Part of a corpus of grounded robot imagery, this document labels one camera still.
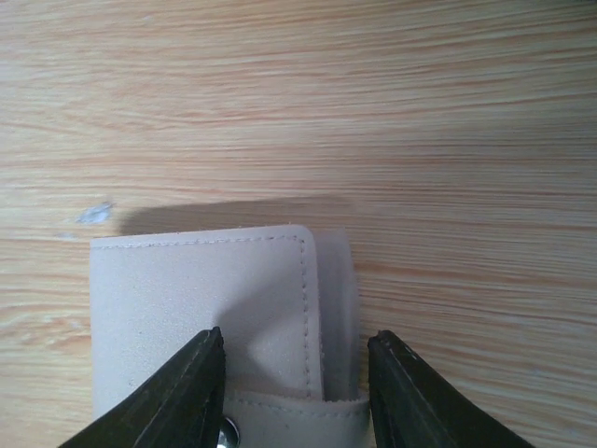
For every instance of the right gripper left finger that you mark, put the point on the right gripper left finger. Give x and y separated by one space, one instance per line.
180 405

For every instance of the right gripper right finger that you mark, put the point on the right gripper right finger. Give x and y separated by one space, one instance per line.
412 405

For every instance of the beige card holder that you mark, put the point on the beige card holder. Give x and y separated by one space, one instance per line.
286 301

